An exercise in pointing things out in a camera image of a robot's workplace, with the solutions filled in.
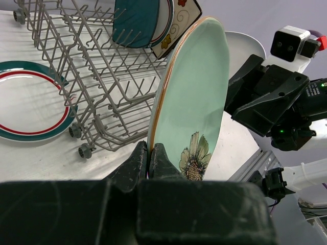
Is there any beige floral square plate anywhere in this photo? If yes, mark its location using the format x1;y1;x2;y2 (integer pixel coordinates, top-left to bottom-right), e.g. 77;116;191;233
152;0;202;59

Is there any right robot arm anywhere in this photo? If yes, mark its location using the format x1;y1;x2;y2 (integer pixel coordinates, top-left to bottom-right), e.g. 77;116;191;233
224;54;326;152

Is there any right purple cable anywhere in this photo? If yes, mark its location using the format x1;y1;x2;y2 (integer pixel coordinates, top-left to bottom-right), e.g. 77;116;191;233
308;28;324;40

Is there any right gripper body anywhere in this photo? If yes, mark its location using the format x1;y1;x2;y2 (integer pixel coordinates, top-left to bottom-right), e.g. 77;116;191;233
224;54;309;136

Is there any striped rim plate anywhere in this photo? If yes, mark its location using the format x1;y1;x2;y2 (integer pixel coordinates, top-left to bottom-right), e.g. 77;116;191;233
148;0;174;48
1;61;78;142

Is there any striped rim plate rear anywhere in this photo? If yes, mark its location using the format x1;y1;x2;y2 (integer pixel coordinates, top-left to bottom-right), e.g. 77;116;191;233
1;61;78;142

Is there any striped rim plate front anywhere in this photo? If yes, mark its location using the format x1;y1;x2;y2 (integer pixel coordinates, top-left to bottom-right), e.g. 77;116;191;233
148;0;174;48

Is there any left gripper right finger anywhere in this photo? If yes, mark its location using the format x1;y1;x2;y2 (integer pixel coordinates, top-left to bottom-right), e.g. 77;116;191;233
149;143;185;180

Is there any mint green plate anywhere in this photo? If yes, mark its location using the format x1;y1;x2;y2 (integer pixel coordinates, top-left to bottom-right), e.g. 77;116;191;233
147;16;230;181

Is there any grey wire dish rack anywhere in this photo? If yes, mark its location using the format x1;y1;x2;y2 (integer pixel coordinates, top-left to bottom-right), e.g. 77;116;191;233
14;1;167;158

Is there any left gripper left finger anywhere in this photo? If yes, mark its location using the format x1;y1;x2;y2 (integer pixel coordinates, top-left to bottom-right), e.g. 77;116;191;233
107;141;148;192

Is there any white oval plate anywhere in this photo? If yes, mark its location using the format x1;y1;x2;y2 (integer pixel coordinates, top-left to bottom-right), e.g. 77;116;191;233
225;31;266;78

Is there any teal square plate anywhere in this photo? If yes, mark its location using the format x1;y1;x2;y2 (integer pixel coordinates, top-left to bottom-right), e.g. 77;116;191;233
112;0;160;48

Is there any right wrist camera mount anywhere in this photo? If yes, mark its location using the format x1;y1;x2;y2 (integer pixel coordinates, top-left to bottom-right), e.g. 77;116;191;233
262;26;326;73

